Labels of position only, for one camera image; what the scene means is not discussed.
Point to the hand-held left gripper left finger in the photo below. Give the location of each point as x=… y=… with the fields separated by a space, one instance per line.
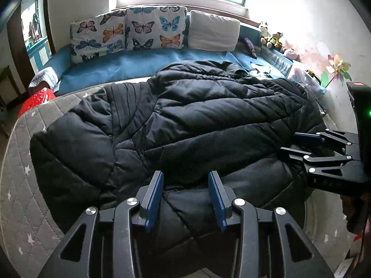
x=153 y=199

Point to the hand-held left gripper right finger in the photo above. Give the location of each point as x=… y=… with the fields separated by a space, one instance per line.
x=217 y=199

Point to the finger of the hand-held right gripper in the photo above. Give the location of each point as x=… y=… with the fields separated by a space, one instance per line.
x=308 y=137
x=324 y=159

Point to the black puffer jacket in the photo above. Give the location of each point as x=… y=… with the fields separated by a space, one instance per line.
x=179 y=121

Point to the clear plastic box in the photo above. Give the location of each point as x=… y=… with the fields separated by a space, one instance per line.
x=305 y=79

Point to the colourful pinwheel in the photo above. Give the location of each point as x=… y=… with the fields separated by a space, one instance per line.
x=337 y=68

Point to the light blue cloth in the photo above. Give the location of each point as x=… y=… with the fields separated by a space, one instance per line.
x=259 y=69

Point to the pink plush toy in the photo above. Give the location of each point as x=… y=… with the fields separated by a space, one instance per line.
x=290 y=54

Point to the brown bear plush toy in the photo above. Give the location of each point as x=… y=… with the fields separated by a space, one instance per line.
x=274 y=40

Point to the panda plush toy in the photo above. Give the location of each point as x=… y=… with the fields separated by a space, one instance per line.
x=264 y=30

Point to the grey quilted mattress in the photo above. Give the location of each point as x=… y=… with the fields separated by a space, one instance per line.
x=29 y=162

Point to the blue bed sheet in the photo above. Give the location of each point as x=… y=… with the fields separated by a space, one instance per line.
x=124 y=63

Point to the plain white pillow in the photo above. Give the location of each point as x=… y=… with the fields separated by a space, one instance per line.
x=213 y=30

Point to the red patterned bag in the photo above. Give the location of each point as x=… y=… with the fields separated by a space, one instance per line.
x=36 y=101

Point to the grey quilted cloth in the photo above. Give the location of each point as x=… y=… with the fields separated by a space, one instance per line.
x=45 y=76

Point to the square butterfly print pillow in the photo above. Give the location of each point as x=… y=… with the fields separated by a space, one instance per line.
x=155 y=27

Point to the large butterfly print pillow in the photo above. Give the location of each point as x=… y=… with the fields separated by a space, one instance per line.
x=98 y=36

